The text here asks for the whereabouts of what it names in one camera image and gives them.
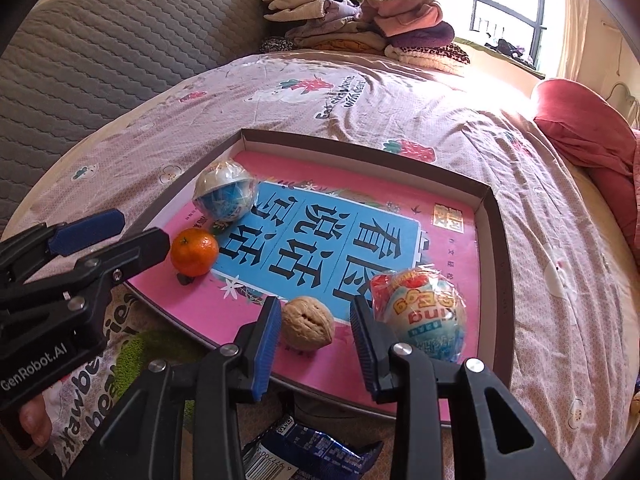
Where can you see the blue snack packet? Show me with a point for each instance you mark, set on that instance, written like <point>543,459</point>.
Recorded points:
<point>310,452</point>

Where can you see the person's left hand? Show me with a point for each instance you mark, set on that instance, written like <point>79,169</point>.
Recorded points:
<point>35,417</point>

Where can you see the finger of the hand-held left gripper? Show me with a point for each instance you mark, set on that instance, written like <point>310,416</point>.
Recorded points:
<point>85,232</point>
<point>130,255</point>

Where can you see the pile of folded clothes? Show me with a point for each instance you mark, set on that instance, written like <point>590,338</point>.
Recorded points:
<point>360,25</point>

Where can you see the green scrunchie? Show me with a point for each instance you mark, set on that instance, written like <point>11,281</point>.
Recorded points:
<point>140,355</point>

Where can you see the tangerine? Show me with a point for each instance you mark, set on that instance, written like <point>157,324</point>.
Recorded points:
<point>195,252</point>

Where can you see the walnut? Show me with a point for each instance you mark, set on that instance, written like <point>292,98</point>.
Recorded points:
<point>307,322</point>

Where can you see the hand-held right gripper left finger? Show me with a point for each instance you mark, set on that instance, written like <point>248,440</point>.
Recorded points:
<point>265,355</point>

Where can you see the dark clothes on windowsill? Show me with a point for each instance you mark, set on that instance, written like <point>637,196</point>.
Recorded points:
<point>510,50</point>

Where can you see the white handbag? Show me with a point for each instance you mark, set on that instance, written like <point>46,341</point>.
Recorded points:
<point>625,100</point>

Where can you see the white toy egg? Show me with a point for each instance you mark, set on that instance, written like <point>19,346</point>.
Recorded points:
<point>225,190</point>

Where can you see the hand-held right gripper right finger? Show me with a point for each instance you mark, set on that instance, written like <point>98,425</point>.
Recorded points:
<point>367,355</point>

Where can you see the cream curtain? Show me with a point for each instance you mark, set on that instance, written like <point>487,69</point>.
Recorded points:
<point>572,25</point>

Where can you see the strawberry print bed sheet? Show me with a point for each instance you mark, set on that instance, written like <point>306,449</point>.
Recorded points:
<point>400,110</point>

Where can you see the pink quilt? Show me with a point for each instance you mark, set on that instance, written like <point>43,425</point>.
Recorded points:
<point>636,160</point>

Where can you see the red and blue toy egg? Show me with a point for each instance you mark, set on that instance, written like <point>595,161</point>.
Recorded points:
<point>425,315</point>

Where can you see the pink pillow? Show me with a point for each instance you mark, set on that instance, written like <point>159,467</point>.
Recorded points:
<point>580,125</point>

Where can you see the grey quilted headboard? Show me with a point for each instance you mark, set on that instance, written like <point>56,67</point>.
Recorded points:
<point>100,60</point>

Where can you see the pink cardboard box tray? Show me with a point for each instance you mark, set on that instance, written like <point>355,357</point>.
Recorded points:
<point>495,285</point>

